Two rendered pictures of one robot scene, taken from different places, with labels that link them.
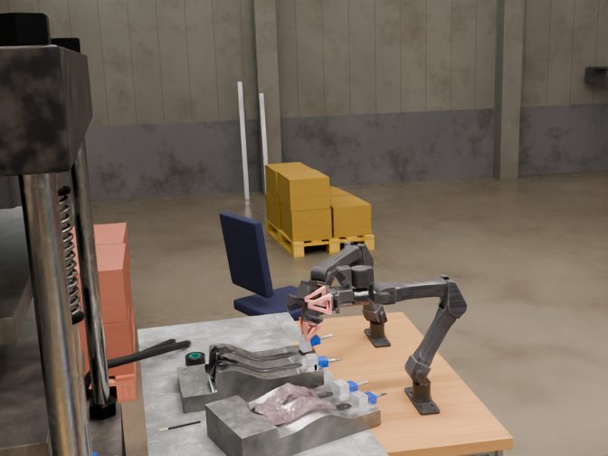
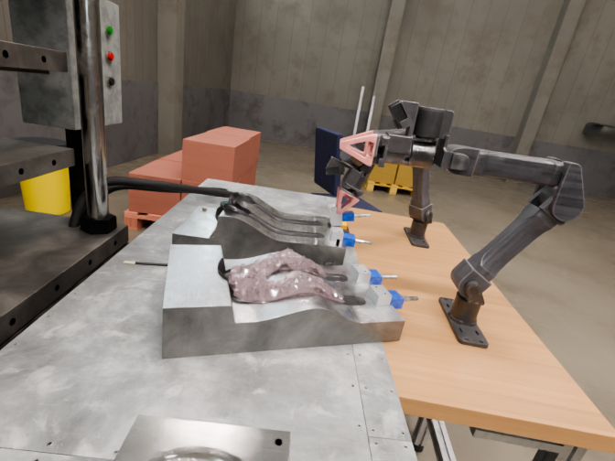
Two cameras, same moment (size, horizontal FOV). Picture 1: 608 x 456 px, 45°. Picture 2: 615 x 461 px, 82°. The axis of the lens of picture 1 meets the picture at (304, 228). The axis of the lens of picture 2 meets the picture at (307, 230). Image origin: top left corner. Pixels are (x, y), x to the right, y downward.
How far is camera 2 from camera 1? 1.63 m
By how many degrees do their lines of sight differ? 13
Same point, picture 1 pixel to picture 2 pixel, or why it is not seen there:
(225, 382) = (225, 230)
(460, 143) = not seen: hidden behind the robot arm
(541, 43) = (561, 101)
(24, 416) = not seen: outside the picture
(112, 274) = (227, 149)
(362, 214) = not seen: hidden behind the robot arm
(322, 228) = (389, 176)
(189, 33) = (341, 51)
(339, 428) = (337, 331)
